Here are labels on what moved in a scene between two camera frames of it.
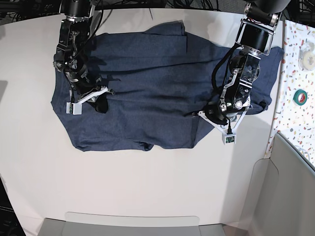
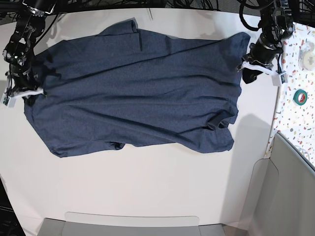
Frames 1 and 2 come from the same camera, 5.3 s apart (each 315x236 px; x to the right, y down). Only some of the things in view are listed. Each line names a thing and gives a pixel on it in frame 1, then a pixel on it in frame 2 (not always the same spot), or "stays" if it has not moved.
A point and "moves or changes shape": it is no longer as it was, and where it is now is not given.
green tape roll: x=303 y=98 stays
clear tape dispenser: x=306 y=56 stays
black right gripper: x=217 y=112 to x=262 y=51
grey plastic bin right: x=280 y=200 stays
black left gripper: x=84 y=83 to x=26 y=79
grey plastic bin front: x=104 y=224 stays
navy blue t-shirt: x=164 y=74 moves or changes shape
